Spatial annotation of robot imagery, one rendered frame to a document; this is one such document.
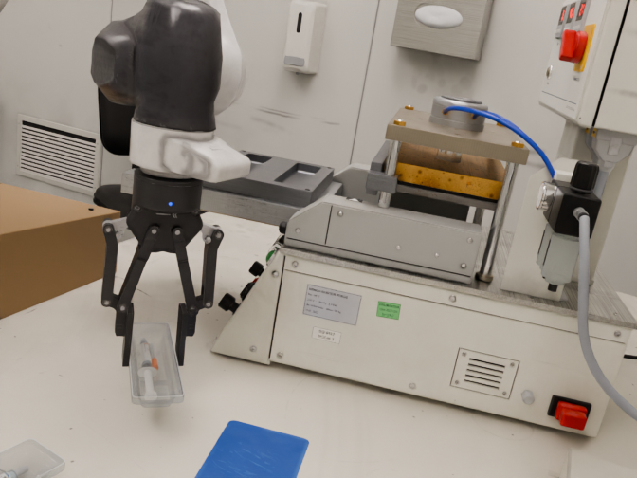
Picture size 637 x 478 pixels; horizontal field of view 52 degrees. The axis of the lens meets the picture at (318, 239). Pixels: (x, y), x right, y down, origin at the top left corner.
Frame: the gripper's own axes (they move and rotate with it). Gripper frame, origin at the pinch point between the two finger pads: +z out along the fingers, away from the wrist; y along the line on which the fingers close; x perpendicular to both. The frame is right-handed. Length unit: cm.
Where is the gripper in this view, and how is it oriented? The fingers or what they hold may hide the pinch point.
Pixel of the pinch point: (154, 337)
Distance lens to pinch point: 82.0
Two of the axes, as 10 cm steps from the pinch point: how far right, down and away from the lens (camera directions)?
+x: 3.0, 3.2, -9.0
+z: -1.5, 9.5, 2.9
